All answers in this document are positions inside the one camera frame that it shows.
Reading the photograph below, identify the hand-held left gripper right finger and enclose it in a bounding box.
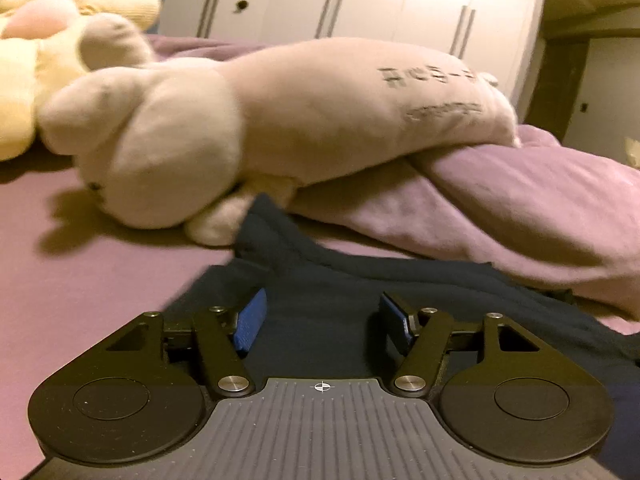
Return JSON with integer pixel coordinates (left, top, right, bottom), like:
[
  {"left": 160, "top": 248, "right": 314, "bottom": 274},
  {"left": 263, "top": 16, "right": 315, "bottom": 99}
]
[{"left": 379, "top": 291, "right": 583, "bottom": 400}]

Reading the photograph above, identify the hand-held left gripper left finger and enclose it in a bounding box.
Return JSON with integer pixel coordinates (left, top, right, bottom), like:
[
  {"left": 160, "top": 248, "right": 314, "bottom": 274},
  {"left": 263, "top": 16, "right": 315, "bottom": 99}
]
[{"left": 65, "top": 287, "right": 267, "bottom": 400}]

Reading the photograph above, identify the navy zip jacket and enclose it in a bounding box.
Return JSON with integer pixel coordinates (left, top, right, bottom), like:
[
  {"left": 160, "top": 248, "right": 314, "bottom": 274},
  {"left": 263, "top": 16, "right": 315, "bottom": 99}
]
[{"left": 162, "top": 192, "right": 640, "bottom": 480}]

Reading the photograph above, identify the purple crumpled duvet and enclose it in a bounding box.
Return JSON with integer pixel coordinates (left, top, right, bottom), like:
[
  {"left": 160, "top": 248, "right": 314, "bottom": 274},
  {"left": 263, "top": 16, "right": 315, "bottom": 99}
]
[{"left": 150, "top": 35, "right": 640, "bottom": 322}]

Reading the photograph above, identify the purple bed blanket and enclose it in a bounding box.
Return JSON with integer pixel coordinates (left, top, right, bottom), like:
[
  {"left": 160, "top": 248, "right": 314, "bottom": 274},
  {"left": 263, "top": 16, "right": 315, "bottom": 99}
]
[{"left": 0, "top": 147, "right": 640, "bottom": 480}]

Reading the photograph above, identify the long white rabbit plush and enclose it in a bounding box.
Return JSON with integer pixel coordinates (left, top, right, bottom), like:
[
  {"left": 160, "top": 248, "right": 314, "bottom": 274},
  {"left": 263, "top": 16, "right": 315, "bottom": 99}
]
[{"left": 37, "top": 12, "right": 523, "bottom": 247}]

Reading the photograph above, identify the dark wooden door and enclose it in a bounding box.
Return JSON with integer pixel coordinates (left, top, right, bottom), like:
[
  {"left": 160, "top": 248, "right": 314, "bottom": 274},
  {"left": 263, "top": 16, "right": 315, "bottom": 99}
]
[{"left": 525, "top": 40, "right": 592, "bottom": 147}]

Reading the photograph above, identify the white wardrobe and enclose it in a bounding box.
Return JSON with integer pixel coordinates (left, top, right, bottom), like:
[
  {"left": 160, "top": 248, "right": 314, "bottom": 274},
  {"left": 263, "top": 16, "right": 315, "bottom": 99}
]
[{"left": 157, "top": 0, "right": 549, "bottom": 126}]

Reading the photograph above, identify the cream flower plush toy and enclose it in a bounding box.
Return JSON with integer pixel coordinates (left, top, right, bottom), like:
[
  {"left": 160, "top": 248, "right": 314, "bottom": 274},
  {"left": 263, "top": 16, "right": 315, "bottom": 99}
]
[{"left": 0, "top": 0, "right": 163, "bottom": 162}]

